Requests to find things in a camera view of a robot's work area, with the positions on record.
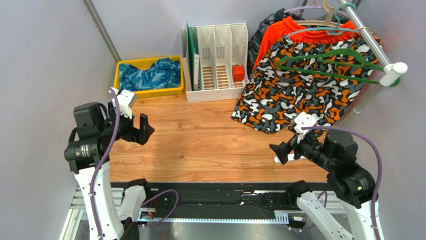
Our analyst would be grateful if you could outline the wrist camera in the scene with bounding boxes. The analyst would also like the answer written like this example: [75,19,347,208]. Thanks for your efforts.
[109,87,138,120]
[289,111,317,143]

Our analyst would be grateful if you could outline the red cube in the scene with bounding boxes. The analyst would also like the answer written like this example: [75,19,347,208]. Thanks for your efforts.
[231,65,245,82]

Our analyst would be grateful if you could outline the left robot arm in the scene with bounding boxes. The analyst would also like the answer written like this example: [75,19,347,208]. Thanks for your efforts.
[64,102,155,240]

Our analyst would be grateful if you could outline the blue leaf-print shorts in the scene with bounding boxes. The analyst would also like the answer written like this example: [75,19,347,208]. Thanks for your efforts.
[118,57,181,92]

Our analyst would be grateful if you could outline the camouflage shorts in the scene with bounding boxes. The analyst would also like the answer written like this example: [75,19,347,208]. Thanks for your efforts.
[231,34,378,134]

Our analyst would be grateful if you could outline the black garment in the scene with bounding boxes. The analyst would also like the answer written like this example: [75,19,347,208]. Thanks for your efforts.
[246,8,303,76]

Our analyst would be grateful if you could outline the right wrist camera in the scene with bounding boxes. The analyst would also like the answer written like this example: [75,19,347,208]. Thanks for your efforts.
[289,111,317,143]

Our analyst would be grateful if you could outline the teal hanger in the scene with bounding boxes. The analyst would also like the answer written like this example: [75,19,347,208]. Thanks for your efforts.
[284,0,357,39]

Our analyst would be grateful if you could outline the yellow plastic bin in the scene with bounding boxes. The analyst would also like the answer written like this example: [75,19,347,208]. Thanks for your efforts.
[112,55,185,98]

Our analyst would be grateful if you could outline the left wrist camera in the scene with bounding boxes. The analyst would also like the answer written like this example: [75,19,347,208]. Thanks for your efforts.
[109,87,138,120]

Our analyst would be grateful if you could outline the purple hanger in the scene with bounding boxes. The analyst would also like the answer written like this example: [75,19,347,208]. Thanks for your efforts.
[283,0,350,19]

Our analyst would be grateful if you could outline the green hanger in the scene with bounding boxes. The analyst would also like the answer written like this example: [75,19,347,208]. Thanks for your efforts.
[276,48,401,87]

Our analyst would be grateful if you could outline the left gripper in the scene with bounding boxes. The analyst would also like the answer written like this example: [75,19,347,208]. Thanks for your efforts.
[99,101,154,145]

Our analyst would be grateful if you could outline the green folder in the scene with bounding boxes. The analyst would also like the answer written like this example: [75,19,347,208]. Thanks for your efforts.
[186,21,201,92]

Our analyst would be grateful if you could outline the white file organizer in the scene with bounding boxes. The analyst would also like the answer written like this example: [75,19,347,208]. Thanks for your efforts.
[180,23,249,103]

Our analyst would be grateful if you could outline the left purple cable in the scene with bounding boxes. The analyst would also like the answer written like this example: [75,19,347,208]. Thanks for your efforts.
[89,88,179,240]

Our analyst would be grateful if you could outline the beige hanger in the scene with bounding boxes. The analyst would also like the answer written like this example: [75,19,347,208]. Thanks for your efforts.
[294,0,340,28]

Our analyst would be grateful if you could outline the silver clothes rack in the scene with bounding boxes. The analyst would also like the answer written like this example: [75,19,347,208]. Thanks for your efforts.
[288,0,408,161]

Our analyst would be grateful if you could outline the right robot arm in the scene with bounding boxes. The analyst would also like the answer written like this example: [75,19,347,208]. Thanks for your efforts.
[269,126,384,240]

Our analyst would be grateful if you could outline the orange shorts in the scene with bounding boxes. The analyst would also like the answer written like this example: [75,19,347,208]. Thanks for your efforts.
[250,16,351,71]

